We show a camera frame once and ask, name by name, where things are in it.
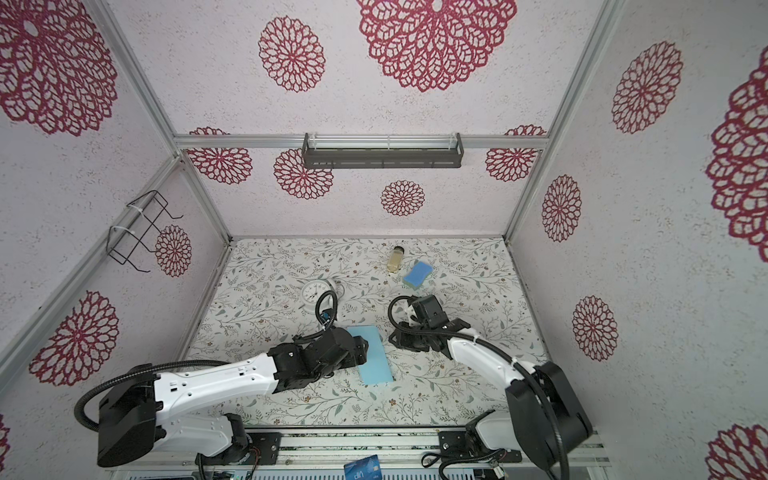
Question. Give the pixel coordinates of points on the black wire wall basket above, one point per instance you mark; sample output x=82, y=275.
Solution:
x=123, y=241

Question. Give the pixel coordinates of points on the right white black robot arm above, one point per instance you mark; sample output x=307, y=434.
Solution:
x=544, y=420

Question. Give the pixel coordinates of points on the small yellow liquid jar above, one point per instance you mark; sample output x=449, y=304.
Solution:
x=395, y=259

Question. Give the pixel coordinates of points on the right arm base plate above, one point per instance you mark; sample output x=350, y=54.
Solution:
x=462, y=444

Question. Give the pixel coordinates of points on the blue green sponge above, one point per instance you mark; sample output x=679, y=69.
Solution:
x=417, y=275

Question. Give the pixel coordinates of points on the blue card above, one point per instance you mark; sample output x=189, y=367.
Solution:
x=367, y=468

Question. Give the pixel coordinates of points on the light blue paper sheet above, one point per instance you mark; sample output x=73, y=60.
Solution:
x=376, y=369

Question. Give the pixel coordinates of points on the black wall shelf rack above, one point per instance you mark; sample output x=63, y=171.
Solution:
x=387, y=154

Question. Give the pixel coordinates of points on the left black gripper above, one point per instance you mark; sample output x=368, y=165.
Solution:
x=357, y=354

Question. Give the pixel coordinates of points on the white alarm clock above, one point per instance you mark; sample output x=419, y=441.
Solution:
x=313, y=289

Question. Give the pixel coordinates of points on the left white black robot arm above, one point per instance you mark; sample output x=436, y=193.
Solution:
x=156, y=408

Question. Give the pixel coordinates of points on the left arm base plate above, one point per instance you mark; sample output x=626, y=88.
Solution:
x=264, y=447

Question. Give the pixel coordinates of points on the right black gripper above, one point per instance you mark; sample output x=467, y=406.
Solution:
x=405, y=335

